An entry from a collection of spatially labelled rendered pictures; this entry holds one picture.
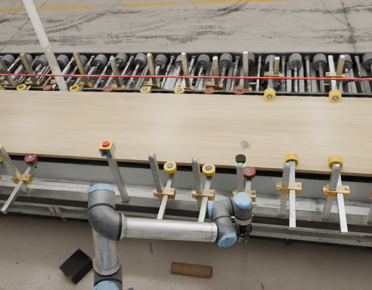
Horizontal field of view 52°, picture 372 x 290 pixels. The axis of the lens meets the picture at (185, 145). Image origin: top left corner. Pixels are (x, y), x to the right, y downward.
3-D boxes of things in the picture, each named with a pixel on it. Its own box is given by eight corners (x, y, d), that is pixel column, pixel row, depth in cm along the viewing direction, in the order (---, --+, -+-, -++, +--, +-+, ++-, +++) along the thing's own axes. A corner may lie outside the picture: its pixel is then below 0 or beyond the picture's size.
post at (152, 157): (166, 207, 251) (153, 156, 217) (161, 207, 251) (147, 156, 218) (167, 203, 253) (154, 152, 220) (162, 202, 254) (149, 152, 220)
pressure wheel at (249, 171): (254, 187, 239) (255, 175, 231) (242, 186, 241) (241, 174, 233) (255, 178, 245) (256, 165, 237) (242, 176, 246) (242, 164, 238)
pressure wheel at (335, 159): (339, 159, 222) (326, 163, 226) (345, 167, 226) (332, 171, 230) (338, 151, 226) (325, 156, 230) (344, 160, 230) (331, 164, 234)
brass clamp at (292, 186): (300, 195, 216) (302, 190, 212) (276, 194, 218) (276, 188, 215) (300, 187, 220) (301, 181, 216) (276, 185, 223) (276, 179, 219)
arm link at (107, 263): (94, 293, 209) (81, 207, 159) (95, 264, 222) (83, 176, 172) (122, 290, 212) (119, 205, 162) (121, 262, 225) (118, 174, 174)
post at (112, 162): (128, 202, 254) (111, 156, 223) (121, 202, 255) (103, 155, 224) (130, 197, 257) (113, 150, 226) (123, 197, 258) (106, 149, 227)
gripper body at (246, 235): (235, 239, 202) (234, 226, 194) (236, 225, 208) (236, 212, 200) (249, 240, 201) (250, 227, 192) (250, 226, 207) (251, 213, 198)
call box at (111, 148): (112, 158, 222) (109, 148, 217) (101, 157, 224) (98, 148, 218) (117, 149, 227) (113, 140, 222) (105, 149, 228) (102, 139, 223)
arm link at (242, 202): (229, 192, 188) (249, 188, 189) (230, 208, 197) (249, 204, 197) (234, 208, 181) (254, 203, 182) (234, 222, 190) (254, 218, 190)
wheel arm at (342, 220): (346, 235, 194) (348, 231, 192) (339, 235, 195) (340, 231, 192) (338, 163, 228) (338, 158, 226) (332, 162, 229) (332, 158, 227)
